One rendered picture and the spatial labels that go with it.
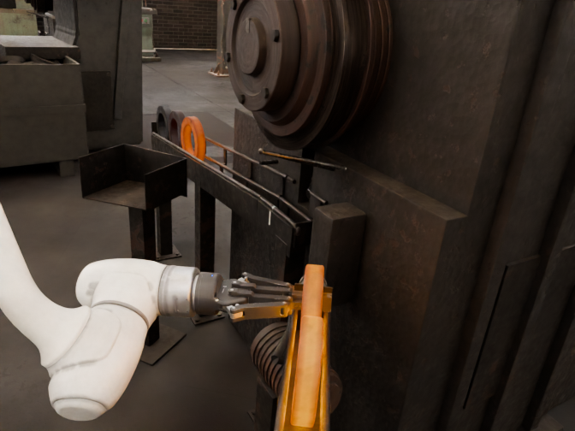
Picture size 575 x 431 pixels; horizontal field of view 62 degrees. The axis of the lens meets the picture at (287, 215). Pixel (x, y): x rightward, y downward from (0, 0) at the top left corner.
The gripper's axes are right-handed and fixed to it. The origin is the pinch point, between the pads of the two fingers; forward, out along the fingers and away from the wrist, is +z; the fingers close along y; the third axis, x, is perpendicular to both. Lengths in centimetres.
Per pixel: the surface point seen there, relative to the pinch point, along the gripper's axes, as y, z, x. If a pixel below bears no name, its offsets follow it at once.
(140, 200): -65, -56, -10
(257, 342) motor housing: -15.7, -11.7, -22.6
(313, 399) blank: 23.0, 1.2, -0.1
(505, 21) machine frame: -16, 29, 46
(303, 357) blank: 20.2, -0.5, 4.5
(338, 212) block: -26.2, 4.5, 6.1
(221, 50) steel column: -718, -172, -21
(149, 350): -65, -59, -70
